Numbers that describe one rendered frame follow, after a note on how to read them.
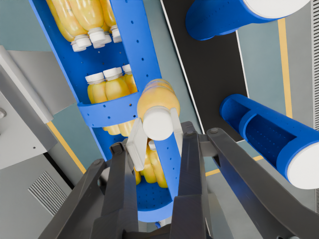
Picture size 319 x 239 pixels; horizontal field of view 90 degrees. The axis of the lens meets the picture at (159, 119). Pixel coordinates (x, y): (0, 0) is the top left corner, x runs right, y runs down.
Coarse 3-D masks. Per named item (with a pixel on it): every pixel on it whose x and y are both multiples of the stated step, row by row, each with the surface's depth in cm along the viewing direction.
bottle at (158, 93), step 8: (152, 80) 35; (160, 80) 34; (144, 88) 32; (152, 88) 25; (160, 88) 25; (168, 88) 27; (144, 96) 24; (152, 96) 22; (160, 96) 22; (168, 96) 23; (176, 96) 26; (144, 104) 22; (152, 104) 22; (160, 104) 22; (168, 104) 22; (176, 104) 23; (144, 112) 22
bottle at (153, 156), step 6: (150, 150) 61; (156, 150) 59; (150, 156) 60; (156, 156) 59; (150, 162) 62; (156, 162) 59; (156, 168) 61; (156, 174) 62; (162, 174) 61; (162, 180) 63; (162, 186) 64
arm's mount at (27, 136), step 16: (0, 64) 58; (0, 80) 56; (0, 96) 55; (16, 96) 59; (16, 112) 57; (32, 112) 64; (0, 128) 60; (16, 128) 60; (32, 128) 61; (0, 144) 62; (16, 144) 62; (32, 144) 62; (48, 144) 66; (0, 160) 65; (16, 160) 65
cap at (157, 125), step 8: (152, 112) 19; (160, 112) 19; (168, 112) 20; (144, 120) 19; (152, 120) 19; (160, 120) 19; (168, 120) 19; (144, 128) 20; (152, 128) 20; (160, 128) 20; (168, 128) 20; (152, 136) 20; (160, 136) 20; (168, 136) 20
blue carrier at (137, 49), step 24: (120, 0) 35; (48, 24) 46; (120, 24) 36; (144, 24) 42; (72, 48) 53; (96, 48) 59; (120, 48) 61; (144, 48) 41; (72, 72) 52; (96, 72) 60; (144, 72) 42; (96, 120) 43; (120, 120) 42; (168, 144) 51; (168, 168) 53; (144, 192) 71; (168, 192) 67; (144, 216) 57; (168, 216) 58
